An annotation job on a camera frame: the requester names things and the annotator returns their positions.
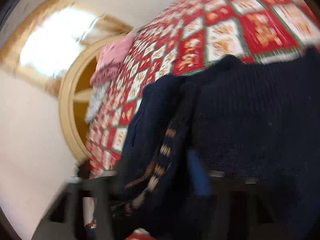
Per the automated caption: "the beige patterned curtain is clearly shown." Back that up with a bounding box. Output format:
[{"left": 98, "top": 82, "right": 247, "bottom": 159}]
[{"left": 1, "top": 0, "right": 133, "bottom": 97}]

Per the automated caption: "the folded pink blanket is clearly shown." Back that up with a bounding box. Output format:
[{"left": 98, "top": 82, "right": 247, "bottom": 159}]
[{"left": 90, "top": 35, "right": 135, "bottom": 87}]

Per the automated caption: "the beige wooden headboard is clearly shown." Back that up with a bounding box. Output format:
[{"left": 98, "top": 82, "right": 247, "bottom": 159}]
[{"left": 58, "top": 34, "right": 125, "bottom": 163}]

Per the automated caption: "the red patchwork bear bedspread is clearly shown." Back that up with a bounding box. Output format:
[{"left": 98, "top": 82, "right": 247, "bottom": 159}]
[{"left": 87, "top": 0, "right": 319, "bottom": 172}]

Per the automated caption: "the navy patterned knit sweater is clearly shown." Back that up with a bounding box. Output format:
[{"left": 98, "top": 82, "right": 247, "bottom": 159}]
[{"left": 111, "top": 47, "right": 319, "bottom": 239}]

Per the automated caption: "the grey pillow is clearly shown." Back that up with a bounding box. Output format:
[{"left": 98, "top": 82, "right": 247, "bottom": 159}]
[{"left": 84, "top": 81, "right": 110, "bottom": 125}]

